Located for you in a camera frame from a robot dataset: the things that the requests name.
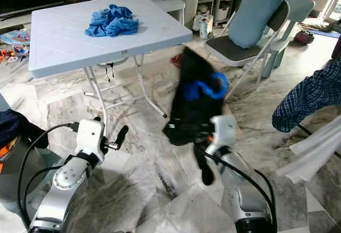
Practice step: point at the light blue kids chair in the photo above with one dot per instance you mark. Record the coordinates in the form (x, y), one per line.
(13, 217)

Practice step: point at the white garment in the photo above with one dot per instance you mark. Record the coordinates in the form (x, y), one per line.
(314, 153)

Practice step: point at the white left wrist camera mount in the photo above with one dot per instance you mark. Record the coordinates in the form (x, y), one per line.
(89, 136)

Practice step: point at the white plastic bag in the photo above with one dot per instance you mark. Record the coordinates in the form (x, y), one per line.
(203, 26)

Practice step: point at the blue baby bouncer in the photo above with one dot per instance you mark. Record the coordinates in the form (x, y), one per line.
(15, 37)

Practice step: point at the black garment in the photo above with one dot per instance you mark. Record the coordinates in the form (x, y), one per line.
(197, 115)

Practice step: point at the blue crumpled cloth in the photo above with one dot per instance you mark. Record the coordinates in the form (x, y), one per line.
(112, 22)

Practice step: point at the orange garment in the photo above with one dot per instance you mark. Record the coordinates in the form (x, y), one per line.
(6, 150)

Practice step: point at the dark red bag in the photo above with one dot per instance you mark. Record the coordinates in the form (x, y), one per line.
(302, 37)

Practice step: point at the blue checked garment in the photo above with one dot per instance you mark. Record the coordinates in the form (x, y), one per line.
(309, 97)

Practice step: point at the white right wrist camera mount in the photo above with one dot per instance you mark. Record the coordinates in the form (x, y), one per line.
(225, 129)

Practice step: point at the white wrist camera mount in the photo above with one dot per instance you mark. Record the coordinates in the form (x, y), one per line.
(225, 129)
(89, 136)

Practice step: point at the small white side table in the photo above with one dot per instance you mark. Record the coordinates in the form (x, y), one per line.
(176, 2)

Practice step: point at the blue grey cushion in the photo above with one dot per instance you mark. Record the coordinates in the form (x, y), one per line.
(258, 14)

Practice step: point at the red cloth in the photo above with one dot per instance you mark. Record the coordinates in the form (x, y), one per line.
(177, 60)

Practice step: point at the grey folding chair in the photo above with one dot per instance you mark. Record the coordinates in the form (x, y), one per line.
(232, 49)

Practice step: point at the blue plastic hanger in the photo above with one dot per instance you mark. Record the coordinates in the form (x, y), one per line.
(213, 90)

